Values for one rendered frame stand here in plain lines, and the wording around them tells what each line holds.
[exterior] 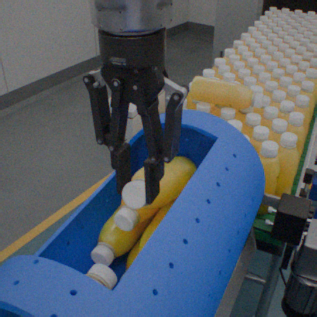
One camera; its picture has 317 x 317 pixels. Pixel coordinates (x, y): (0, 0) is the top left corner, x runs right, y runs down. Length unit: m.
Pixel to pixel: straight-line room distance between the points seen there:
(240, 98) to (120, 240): 0.51
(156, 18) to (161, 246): 0.26
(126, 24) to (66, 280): 0.27
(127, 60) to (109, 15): 0.05
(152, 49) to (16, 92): 3.33
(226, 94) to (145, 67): 0.62
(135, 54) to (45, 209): 2.06
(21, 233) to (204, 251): 1.87
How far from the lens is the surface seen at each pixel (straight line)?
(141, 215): 0.67
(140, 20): 0.39
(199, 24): 5.59
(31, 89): 3.80
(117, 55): 0.41
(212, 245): 0.52
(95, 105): 0.49
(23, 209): 2.46
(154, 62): 0.42
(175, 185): 0.58
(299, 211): 0.87
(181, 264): 0.47
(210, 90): 1.02
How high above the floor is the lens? 1.56
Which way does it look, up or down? 35 degrees down
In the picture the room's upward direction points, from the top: straight up
